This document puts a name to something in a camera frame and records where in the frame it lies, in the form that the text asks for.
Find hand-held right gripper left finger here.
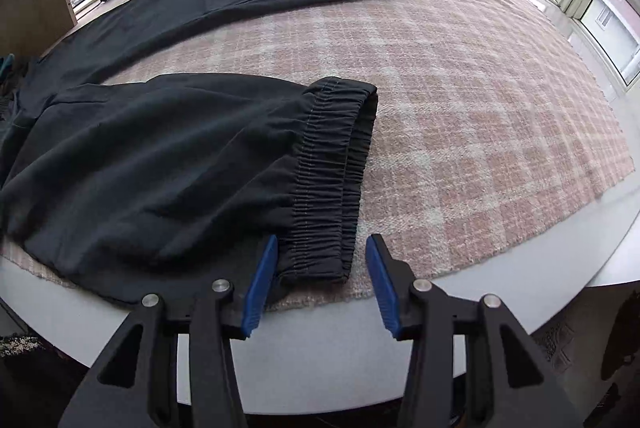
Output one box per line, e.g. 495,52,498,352
59,234,279,428

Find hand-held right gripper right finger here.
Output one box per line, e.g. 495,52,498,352
365,234,583,428

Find pink plaid blanket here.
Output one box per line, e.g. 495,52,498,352
0,0,636,314

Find black pants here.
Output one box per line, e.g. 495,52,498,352
0,0,397,309

